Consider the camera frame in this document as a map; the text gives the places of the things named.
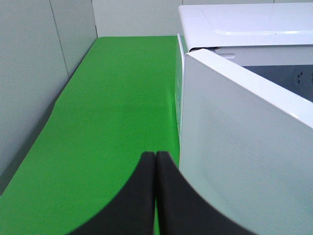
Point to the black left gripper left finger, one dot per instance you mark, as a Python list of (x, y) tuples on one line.
[(132, 210)]

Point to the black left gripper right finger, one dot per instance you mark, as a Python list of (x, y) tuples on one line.
[(181, 210)]

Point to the white microwave door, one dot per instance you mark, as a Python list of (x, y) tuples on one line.
[(247, 146)]

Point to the white microwave oven body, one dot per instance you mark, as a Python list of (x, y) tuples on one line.
[(247, 68)]

